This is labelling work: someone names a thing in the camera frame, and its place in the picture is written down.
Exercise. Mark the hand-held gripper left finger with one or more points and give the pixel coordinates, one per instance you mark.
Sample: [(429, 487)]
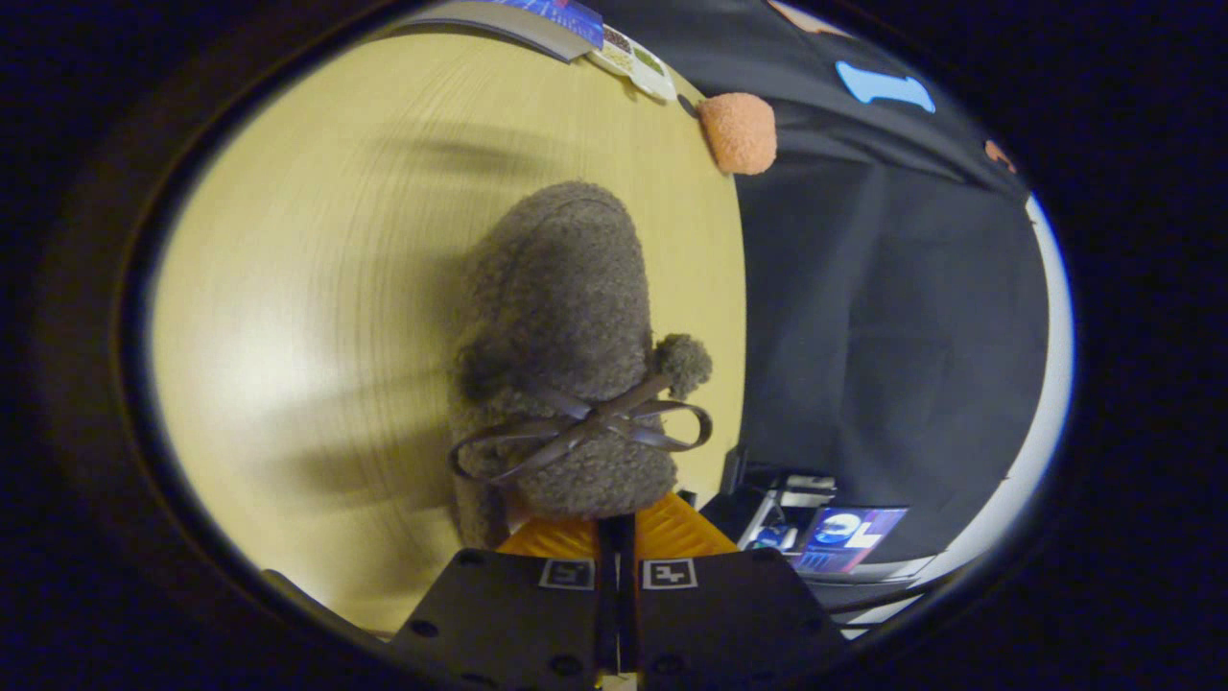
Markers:
[(518, 624)]

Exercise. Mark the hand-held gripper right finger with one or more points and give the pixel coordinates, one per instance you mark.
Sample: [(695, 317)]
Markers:
[(729, 614)]

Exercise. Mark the brown fuzzy shoe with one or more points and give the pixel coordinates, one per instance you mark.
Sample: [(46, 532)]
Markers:
[(556, 307)]

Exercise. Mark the grey equipment clutter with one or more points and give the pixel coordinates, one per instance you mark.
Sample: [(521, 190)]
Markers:
[(777, 509)]

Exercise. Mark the laptop with lit screen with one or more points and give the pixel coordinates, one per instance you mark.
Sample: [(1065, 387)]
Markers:
[(849, 539)]

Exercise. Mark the black backdrop cloth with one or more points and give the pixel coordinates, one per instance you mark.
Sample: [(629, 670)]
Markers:
[(863, 288)]

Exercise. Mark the orange plush toy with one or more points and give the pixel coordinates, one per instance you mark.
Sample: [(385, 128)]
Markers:
[(739, 134)]

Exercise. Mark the white paint palette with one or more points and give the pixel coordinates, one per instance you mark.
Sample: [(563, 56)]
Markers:
[(635, 62)]

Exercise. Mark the blue book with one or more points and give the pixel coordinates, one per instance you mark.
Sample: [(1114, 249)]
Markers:
[(537, 24)]

